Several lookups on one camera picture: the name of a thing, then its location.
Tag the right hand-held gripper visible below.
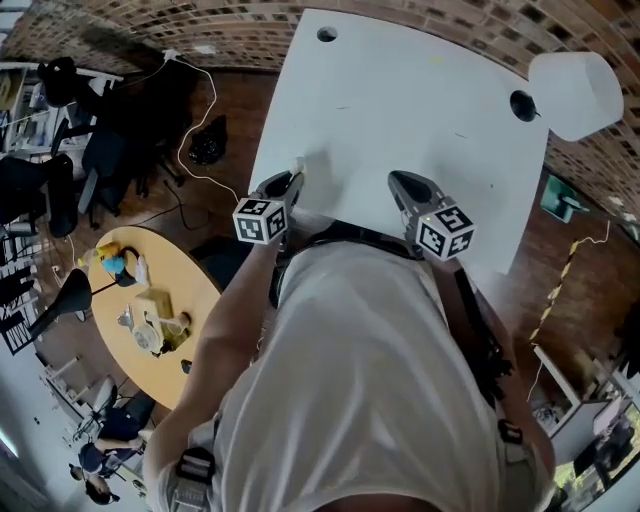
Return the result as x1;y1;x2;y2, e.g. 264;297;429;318
388;170;477;261

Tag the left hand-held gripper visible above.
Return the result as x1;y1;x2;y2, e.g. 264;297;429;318
232;169;306;246

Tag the person's right forearm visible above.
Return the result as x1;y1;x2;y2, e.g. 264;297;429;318
442;257;516;351

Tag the person's left forearm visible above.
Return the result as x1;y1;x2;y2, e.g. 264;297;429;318
192;239;281;361

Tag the white rectangular table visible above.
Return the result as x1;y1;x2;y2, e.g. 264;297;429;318
248;7;551;276

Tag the black plastic bag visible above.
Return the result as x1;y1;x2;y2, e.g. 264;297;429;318
187;114;229;166

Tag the dark grey chair seat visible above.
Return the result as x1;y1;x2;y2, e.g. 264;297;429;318
192;238;251;294

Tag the green dustpan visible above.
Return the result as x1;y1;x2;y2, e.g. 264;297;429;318
543;174;591;224

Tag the round wooden table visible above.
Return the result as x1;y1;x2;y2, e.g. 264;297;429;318
88;225;224;412

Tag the yellow black hazard tape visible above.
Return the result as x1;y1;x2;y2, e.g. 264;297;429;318
529;239;576;346

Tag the grey back office chair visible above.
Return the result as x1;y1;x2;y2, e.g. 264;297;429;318
77;117;146;231

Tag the white shade table lamp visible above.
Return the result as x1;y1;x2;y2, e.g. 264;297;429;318
509;51;625;142

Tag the person's white shirt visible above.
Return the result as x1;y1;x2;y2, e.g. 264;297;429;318
209;239;509;512

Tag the dark glass bottle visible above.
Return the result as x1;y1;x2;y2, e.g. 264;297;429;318
159;329;189;354

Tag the blue and yellow toy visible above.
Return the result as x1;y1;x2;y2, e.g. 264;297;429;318
77;241;121;269

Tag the small white fan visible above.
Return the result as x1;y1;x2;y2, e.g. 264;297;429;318
130;319;164;356

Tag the black desk lamp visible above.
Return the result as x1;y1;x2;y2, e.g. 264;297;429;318
27;247;146;341

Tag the black office chair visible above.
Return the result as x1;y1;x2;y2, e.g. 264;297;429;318
0;153;80;239

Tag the grey partition panel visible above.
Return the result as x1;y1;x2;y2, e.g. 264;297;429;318
549;394;629;454

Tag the black slatted chair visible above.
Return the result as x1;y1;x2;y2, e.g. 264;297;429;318
0;294;41;357

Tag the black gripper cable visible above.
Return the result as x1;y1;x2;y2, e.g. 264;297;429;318
279;222;429;261

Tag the long white cable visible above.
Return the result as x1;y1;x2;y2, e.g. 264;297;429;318
162;47;241;204

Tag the black harness strap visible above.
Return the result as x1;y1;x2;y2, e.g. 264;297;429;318
452;269;514;401

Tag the thin yellowish cable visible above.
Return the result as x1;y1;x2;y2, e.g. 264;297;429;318
574;219;612;246

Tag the black strap buckle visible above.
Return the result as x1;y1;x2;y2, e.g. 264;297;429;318
177;446;217;484
497;419;524;444

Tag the grey shoulder strap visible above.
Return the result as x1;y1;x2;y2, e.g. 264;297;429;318
169;424;216;512

